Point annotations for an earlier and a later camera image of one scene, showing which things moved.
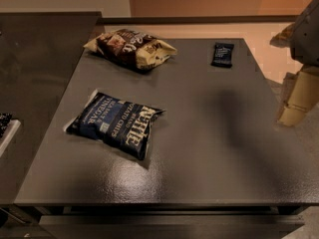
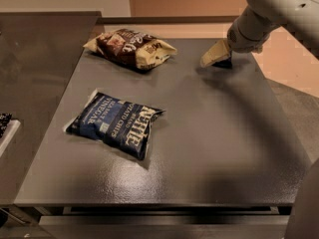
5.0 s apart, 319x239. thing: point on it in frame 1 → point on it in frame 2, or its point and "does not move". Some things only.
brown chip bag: [132, 49] does not move
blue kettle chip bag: [119, 124] does not move
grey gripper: [306, 39] → [241, 38]
